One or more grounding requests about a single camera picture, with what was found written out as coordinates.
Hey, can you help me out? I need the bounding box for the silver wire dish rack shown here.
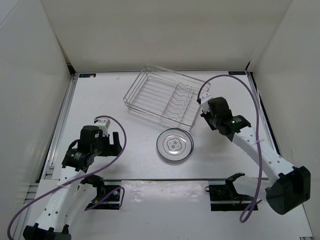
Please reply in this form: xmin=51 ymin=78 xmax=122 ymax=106
xmin=123 ymin=63 xmax=204 ymax=131

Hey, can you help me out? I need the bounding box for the white plate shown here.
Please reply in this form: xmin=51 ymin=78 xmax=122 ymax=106
xmin=156 ymin=128 xmax=194 ymax=164

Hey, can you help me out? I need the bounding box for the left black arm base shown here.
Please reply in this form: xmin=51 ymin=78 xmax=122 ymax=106
xmin=85 ymin=184 xmax=126 ymax=211

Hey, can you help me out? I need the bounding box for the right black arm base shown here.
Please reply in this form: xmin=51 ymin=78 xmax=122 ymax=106
xmin=204 ymin=172 xmax=253 ymax=212

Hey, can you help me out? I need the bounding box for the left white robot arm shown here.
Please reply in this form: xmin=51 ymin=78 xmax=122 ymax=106
xmin=22 ymin=125 xmax=123 ymax=240

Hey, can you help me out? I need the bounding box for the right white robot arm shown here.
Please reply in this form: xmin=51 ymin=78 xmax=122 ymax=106
xmin=197 ymin=93 xmax=311 ymax=215

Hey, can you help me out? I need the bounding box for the right blue corner sticker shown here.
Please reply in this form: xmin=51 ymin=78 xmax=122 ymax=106
xmin=228 ymin=71 xmax=246 ymax=76

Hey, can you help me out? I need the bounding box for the blue corner sticker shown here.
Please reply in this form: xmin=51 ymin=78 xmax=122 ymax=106
xmin=228 ymin=71 xmax=246 ymax=76
xmin=78 ymin=73 xmax=96 ymax=78

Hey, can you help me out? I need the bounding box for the left blue corner sticker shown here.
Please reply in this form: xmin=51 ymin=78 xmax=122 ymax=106
xmin=78 ymin=73 xmax=96 ymax=78

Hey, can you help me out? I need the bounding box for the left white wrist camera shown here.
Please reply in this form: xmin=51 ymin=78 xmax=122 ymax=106
xmin=94 ymin=118 xmax=111 ymax=137

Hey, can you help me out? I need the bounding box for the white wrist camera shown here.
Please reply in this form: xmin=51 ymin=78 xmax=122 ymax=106
xmin=197 ymin=92 xmax=213 ymax=114
xmin=94 ymin=118 xmax=111 ymax=137

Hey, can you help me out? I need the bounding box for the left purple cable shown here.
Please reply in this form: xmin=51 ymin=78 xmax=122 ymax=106
xmin=7 ymin=115 xmax=127 ymax=238

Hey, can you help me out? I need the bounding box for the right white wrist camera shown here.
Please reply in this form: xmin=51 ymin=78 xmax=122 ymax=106
xmin=197 ymin=92 xmax=213 ymax=114

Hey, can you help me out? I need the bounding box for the aluminium table rail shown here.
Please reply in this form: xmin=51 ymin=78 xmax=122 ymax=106
xmin=24 ymin=73 xmax=78 ymax=204

